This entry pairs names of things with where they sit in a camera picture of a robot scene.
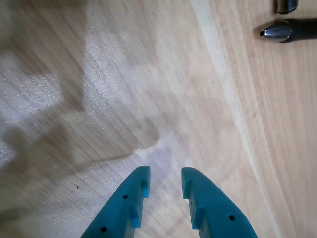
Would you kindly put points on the clear pen with black cap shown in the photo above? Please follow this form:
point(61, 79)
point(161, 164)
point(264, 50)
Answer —
point(286, 6)

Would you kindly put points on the black pen with chrome tip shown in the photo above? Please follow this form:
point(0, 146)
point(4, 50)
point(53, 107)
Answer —
point(297, 29)

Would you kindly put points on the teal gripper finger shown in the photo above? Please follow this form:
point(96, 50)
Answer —
point(218, 213)
point(119, 213)

